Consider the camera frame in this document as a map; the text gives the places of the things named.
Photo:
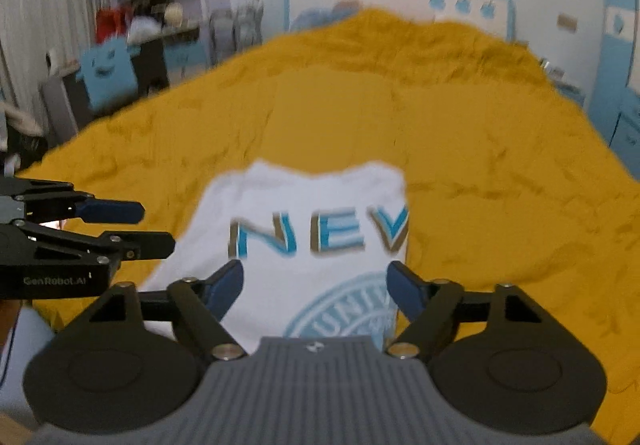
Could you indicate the mustard yellow blanket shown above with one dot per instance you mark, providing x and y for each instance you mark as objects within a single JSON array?
[{"x": 500, "y": 165}]

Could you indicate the brown wall plate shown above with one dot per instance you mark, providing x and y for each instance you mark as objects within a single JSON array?
[{"x": 567, "y": 21}]

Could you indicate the light blue pillow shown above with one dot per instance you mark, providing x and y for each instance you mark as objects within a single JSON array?
[{"x": 320, "y": 20}]

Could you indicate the white curtain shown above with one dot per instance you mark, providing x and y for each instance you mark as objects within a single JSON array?
[{"x": 45, "y": 15}]

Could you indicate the red bag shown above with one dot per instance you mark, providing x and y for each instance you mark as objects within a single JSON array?
[{"x": 112, "y": 25}]

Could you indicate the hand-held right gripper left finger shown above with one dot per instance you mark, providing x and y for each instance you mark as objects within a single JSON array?
[{"x": 227, "y": 282}]

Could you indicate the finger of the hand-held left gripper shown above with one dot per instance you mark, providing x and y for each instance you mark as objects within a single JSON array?
[
  {"x": 145, "y": 245},
  {"x": 112, "y": 211}
]

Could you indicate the blue smiley face box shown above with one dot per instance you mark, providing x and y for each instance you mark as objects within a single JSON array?
[{"x": 107, "y": 75}]

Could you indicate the dark desk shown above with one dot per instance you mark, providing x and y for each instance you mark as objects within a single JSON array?
[{"x": 150, "y": 65}]

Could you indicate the beige round ball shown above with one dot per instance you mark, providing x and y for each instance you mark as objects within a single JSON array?
[{"x": 173, "y": 13}]

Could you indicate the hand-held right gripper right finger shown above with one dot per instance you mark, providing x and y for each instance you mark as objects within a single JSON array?
[{"x": 402, "y": 286}]

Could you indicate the white blue-trimmed headboard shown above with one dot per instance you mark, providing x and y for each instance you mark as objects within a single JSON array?
[{"x": 400, "y": 0}]

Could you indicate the light blue clothing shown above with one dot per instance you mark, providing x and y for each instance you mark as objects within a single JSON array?
[{"x": 27, "y": 360}]

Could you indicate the light blue bedside cabinet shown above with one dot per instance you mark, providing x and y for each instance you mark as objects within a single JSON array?
[{"x": 622, "y": 75}]

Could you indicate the white printed t-shirt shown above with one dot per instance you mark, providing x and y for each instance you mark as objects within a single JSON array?
[{"x": 300, "y": 200}]

